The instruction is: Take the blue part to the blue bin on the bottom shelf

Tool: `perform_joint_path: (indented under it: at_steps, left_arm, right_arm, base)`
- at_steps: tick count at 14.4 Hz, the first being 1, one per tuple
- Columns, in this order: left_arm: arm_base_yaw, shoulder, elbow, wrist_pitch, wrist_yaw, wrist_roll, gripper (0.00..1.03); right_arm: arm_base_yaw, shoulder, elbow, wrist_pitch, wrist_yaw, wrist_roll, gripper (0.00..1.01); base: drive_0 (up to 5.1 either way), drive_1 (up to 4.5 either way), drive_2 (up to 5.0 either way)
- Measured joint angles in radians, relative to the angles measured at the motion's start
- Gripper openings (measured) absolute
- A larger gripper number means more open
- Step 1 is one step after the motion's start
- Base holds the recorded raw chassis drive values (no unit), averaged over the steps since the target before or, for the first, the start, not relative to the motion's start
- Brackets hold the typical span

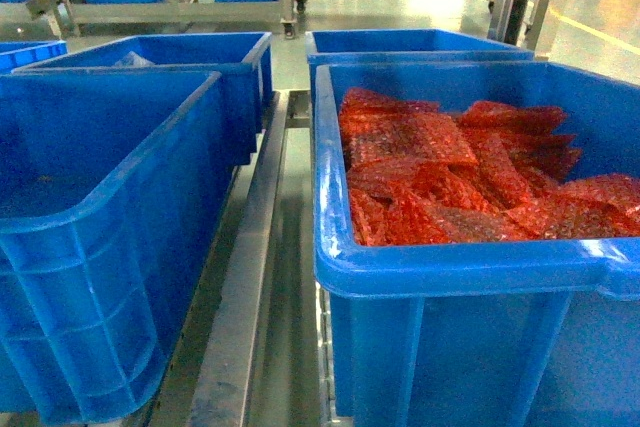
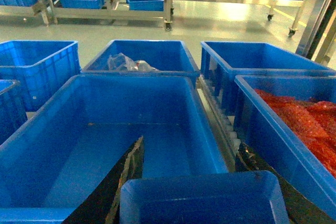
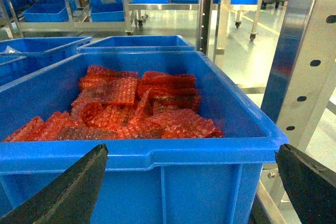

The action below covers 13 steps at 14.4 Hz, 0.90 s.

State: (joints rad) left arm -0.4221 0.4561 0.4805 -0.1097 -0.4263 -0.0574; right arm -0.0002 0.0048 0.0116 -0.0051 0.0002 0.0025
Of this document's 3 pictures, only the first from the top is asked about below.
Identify blue plastic bin behind left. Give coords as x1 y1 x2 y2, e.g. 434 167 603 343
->
11 31 274 168

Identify blue plastic bin behind right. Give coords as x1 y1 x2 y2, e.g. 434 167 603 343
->
306 29 548 113

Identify empty blue plastic bin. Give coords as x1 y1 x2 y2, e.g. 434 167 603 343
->
1 71 231 424

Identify blue bin with bubble bags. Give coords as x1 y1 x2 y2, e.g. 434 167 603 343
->
313 61 639 426

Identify red bubble wrap bags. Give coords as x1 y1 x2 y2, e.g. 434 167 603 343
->
338 87 639 247

